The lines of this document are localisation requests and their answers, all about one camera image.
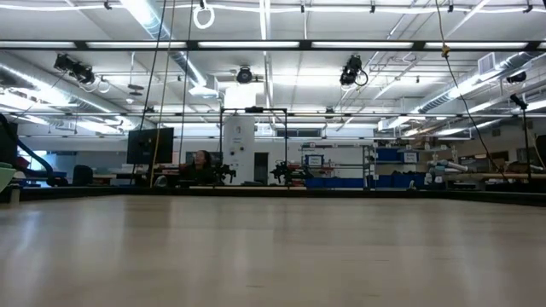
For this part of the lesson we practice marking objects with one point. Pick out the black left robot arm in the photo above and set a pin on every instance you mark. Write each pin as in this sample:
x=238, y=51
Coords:
x=7, y=140

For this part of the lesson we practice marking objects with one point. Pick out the white pillar cabinet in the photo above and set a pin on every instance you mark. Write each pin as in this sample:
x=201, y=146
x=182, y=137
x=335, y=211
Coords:
x=239, y=140

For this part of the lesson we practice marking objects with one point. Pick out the white framed sign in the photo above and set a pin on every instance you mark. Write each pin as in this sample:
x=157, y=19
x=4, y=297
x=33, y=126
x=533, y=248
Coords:
x=314, y=160

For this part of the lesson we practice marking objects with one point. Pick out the person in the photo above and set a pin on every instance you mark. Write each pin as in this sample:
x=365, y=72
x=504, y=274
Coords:
x=200, y=164

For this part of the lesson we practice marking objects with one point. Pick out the black overhead beam with lights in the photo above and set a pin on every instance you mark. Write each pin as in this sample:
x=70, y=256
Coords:
x=305, y=44

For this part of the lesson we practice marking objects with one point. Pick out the metal shelf with blue bins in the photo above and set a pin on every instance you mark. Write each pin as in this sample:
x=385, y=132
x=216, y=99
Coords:
x=392, y=155

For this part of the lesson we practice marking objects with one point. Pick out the black computer monitor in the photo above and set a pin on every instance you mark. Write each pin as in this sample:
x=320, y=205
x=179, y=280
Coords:
x=149, y=146

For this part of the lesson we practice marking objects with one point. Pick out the black office chair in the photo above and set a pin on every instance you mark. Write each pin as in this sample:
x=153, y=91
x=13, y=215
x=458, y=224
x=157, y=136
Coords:
x=82, y=175

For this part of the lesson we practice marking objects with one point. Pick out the black ceiling rig device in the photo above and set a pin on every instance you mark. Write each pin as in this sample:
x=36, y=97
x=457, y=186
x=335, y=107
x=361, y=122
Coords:
x=72, y=68

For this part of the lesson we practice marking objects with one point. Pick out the light green bowl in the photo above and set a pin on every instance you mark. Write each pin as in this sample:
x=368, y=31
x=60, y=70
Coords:
x=5, y=177

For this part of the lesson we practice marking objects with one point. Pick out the black background station frame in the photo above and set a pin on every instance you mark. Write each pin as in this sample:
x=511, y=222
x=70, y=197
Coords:
x=253, y=110

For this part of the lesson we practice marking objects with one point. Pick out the round black ceiling camera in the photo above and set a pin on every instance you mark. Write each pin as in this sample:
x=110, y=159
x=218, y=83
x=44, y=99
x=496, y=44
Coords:
x=244, y=75

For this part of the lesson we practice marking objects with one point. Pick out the black stand with camera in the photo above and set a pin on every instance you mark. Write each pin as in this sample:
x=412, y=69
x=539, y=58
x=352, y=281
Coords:
x=525, y=128

